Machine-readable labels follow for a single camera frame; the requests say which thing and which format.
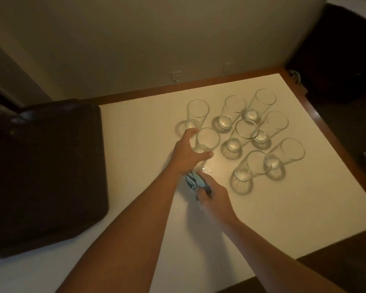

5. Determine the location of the person's right hand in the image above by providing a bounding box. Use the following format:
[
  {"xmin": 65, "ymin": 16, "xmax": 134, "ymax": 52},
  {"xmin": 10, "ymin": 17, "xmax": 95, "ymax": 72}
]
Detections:
[{"xmin": 196, "ymin": 175, "xmax": 239, "ymax": 226}]

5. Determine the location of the person's left hand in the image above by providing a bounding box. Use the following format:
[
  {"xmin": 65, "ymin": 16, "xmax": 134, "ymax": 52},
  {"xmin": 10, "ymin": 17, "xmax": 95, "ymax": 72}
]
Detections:
[{"xmin": 170, "ymin": 128, "xmax": 215, "ymax": 176}]

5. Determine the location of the blue cleaning cloth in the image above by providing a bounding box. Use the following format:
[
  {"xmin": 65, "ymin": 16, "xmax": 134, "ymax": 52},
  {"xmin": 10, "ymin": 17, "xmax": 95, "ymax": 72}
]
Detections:
[{"xmin": 184, "ymin": 170, "xmax": 213, "ymax": 201}]

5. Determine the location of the clear tall tumbler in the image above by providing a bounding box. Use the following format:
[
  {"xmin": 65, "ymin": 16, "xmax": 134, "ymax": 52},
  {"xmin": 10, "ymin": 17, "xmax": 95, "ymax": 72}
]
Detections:
[{"xmin": 192, "ymin": 127, "xmax": 221, "ymax": 177}]

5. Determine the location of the person's left forearm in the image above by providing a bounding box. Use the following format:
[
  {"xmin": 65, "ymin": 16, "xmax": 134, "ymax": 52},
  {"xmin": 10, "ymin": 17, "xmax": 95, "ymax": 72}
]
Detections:
[{"xmin": 56, "ymin": 168, "xmax": 185, "ymax": 293}]

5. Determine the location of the person's right forearm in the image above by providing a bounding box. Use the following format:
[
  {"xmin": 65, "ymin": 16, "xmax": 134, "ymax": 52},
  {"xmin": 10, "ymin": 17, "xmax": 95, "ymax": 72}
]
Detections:
[{"xmin": 224, "ymin": 217, "xmax": 346, "ymax": 293}]

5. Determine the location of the cluster of clear drinking glasses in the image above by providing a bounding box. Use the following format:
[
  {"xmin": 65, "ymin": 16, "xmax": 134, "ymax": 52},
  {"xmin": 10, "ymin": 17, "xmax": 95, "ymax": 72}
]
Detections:
[{"xmin": 185, "ymin": 88, "xmax": 306, "ymax": 184}]

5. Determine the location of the dark wooden cabinet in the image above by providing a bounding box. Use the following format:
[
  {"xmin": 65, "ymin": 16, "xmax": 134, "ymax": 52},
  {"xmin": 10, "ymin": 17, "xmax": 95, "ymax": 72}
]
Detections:
[{"xmin": 285, "ymin": 2, "xmax": 366, "ymax": 105}]

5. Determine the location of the white cable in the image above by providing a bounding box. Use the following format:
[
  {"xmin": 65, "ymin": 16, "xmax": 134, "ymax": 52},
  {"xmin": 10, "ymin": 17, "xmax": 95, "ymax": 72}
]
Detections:
[{"xmin": 288, "ymin": 69, "xmax": 302, "ymax": 86}]

